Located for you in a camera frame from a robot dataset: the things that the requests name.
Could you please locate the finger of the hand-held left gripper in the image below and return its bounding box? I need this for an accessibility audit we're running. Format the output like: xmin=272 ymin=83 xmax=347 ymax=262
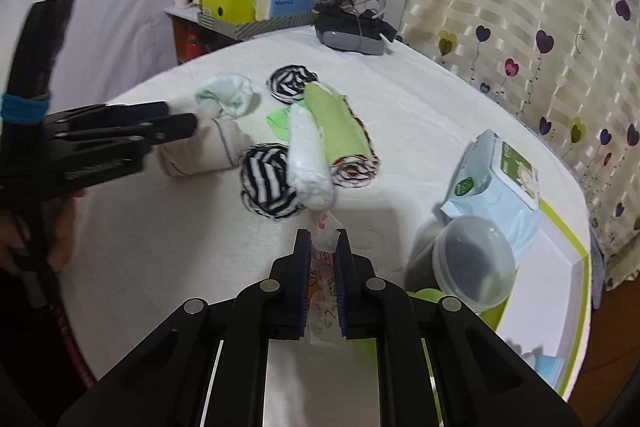
xmin=45 ymin=101 xmax=171 ymax=128
xmin=50 ymin=113 xmax=198 ymax=148

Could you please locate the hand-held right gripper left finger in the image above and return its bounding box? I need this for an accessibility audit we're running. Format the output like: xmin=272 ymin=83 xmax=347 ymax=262
xmin=57 ymin=229 xmax=312 ymax=427

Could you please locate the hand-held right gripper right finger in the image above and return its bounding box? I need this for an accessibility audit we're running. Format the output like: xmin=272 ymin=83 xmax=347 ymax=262
xmin=334 ymin=229 xmax=583 ymax=427

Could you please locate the clear printed plastic packet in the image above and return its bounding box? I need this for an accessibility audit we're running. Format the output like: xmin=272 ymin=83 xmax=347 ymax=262
xmin=307 ymin=212 xmax=346 ymax=348

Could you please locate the beige sock roll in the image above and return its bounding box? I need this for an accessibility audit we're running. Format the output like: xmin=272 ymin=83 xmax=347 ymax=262
xmin=157 ymin=117 xmax=252 ymax=178

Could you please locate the mint and white sock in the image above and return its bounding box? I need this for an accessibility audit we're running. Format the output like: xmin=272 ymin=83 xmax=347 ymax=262
xmin=194 ymin=74 xmax=257 ymax=120

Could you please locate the black white striped sock roll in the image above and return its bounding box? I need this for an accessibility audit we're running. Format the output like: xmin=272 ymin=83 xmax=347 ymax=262
xmin=266 ymin=64 xmax=320 ymax=106
xmin=239 ymin=142 xmax=307 ymax=221

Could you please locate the green towel roll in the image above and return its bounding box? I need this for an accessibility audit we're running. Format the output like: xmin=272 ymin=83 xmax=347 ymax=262
xmin=304 ymin=82 xmax=384 ymax=188

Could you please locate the white box with green edge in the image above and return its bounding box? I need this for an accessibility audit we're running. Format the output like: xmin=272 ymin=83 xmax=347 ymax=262
xmin=470 ymin=197 xmax=592 ymax=404

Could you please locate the person's left hand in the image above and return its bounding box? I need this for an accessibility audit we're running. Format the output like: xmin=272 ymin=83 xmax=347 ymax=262
xmin=0 ymin=194 xmax=80 ymax=272

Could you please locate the red side cabinet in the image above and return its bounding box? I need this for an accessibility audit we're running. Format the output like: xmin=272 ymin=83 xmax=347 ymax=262
xmin=169 ymin=13 xmax=216 ymax=66

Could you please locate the bright green cloth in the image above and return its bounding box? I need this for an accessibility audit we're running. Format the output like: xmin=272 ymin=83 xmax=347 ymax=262
xmin=265 ymin=107 xmax=294 ymax=144

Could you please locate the striped pattern tray box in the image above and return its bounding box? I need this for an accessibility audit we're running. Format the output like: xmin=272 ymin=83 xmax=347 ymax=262
xmin=197 ymin=9 xmax=322 ymax=40

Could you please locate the grey round container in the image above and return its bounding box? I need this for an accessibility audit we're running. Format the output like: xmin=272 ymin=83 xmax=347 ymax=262
xmin=405 ymin=214 xmax=517 ymax=314

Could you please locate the yellow green cardboard box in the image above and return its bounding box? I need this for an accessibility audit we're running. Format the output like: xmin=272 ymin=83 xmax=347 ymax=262
xmin=199 ymin=0 xmax=261 ymax=26

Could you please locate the white towel roll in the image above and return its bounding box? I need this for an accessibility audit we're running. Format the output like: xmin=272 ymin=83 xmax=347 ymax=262
xmin=287 ymin=102 xmax=335 ymax=212

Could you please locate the blue tissue pack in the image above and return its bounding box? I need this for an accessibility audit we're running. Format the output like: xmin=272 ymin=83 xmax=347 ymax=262
xmin=252 ymin=0 xmax=316 ymax=22

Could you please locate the light blue wet wipes pack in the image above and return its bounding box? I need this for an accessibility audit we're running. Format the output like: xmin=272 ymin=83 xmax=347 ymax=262
xmin=440 ymin=129 xmax=545 ymax=264

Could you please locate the grey and black headset device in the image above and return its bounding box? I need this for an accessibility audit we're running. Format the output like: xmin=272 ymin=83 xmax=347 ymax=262
xmin=314 ymin=4 xmax=397 ymax=56

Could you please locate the light blue packet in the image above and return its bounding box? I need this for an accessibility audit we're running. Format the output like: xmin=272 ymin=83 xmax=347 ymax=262
xmin=522 ymin=351 xmax=567 ymax=384

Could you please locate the blue grey cloth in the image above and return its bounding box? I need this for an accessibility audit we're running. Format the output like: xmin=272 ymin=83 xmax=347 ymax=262
xmin=589 ymin=232 xmax=607 ymax=309

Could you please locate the heart print striped curtain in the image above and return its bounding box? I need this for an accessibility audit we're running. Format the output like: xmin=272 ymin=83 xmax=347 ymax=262
xmin=395 ymin=0 xmax=640 ymax=294

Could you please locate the red cable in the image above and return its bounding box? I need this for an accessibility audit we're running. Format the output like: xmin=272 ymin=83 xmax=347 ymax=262
xmin=50 ymin=297 xmax=97 ymax=390

